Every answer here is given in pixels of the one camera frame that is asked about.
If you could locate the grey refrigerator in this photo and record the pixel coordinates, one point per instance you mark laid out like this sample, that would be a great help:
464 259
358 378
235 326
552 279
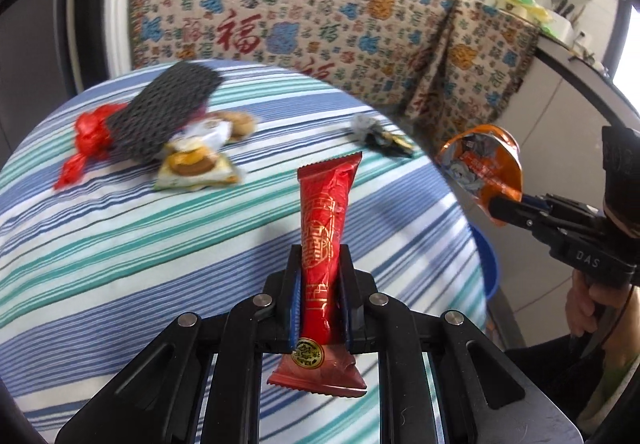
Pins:
30 49

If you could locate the round table striped tablecloth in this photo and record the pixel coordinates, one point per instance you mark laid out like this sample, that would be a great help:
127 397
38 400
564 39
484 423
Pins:
125 249

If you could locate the red plastic wrapper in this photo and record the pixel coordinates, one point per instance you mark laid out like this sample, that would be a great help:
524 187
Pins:
90 134

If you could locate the white counter cabinet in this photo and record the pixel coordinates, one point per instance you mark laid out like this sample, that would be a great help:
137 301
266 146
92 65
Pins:
550 124

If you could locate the red gold-print snack packet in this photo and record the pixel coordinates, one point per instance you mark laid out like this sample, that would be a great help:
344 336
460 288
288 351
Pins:
325 224

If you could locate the black foam net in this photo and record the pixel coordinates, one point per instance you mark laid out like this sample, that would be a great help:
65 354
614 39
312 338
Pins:
160 109

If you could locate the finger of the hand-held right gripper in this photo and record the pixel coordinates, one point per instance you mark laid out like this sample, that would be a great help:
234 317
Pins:
560 204
515 219

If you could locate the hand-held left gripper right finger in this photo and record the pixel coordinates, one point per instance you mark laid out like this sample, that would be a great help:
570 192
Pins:
348 304

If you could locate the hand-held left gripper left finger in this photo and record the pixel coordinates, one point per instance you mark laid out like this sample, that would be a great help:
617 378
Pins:
296 304

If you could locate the white knife block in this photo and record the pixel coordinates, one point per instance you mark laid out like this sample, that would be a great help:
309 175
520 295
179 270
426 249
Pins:
565 24

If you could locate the person's right hand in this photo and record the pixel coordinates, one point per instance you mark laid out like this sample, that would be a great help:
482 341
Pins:
580 309

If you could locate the white patterned wrapper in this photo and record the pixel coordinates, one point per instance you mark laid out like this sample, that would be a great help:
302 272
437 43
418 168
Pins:
195 172

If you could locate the white crumpled wrapper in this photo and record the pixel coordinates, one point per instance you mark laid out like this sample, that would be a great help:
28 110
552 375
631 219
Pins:
205 134

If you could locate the dark crumpled wrapper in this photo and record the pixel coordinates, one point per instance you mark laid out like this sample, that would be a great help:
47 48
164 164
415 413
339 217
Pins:
380 137

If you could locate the person's dark clothing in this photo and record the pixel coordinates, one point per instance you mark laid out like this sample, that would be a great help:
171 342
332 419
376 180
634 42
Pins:
550 374

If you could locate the blue plastic basket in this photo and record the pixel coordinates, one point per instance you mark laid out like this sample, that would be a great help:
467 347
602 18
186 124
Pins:
487 269

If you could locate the cookie packet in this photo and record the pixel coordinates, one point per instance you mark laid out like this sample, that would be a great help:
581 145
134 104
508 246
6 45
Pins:
235 124

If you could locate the orange snack wrapper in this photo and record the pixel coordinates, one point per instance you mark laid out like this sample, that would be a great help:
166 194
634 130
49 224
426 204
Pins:
480 169

